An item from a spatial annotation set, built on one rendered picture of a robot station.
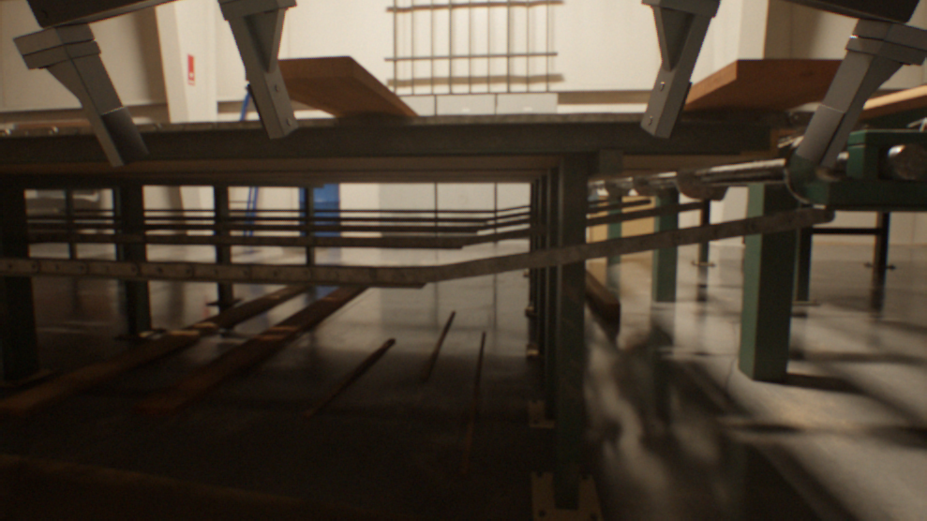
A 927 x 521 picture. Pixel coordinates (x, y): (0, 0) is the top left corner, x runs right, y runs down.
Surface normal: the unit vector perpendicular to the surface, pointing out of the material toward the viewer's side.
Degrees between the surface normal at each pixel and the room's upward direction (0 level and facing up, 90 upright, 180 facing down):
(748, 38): 99
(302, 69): 90
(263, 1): 113
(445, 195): 90
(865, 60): 82
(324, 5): 88
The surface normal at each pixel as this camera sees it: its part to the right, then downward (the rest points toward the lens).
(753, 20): -0.11, 0.24
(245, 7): -0.08, 0.47
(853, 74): -0.99, -0.12
